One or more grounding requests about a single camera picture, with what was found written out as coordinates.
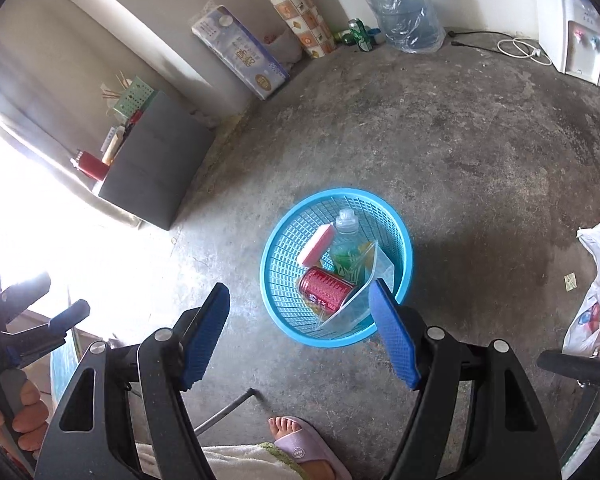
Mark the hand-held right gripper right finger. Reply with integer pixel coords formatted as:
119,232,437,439
369,279,563,480

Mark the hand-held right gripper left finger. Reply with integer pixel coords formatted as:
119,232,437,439
34,282,231,480

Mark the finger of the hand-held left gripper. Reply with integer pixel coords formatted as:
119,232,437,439
0,272,52,321
15,299,91,357

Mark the clear plastic container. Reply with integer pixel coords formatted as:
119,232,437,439
314,240,396,334

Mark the red drink can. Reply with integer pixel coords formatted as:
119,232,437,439
299,266,356,311

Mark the pink sponge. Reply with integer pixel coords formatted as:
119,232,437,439
296,224,337,267

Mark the blue mesh basket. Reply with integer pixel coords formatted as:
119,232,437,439
260,188,415,348

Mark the person's left hand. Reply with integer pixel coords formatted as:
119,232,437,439
0,380,51,456

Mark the metal table leg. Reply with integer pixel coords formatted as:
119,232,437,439
195,387,256,436

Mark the clear plastic bottle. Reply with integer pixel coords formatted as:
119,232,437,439
330,208,369,281

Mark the person's foot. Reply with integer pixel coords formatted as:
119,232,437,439
267,415,352,480

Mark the white fluffy blanket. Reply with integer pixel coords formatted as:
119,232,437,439
130,440,306,480

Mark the red thermos flask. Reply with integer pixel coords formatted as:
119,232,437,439
71,149,110,182

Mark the lilac slipper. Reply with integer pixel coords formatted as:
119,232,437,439
274,415,354,480

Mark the cream tube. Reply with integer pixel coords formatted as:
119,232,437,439
102,132,126,165

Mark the grey cabinet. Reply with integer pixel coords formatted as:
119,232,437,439
98,91,216,232

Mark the beige window curtain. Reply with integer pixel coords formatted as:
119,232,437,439
0,35,116,171

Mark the black tube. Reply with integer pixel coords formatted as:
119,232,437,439
536,350,600,394

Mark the white printed plastic bag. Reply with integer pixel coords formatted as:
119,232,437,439
562,220,600,359

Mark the green storage basket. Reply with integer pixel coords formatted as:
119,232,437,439
114,76,156,116

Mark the tissue paper pack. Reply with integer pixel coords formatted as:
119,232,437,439
191,5,291,101

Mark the green drink can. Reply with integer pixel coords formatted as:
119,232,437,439
348,18,375,53

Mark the large water jug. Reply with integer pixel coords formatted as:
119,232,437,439
357,0,447,55

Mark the patterned rolled mat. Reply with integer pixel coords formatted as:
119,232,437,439
235,0,337,60

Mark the white water dispenser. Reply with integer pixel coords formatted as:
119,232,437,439
534,0,600,87

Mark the black power cable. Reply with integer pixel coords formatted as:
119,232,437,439
450,29,522,49

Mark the white cable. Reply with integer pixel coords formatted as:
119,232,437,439
497,35,554,67

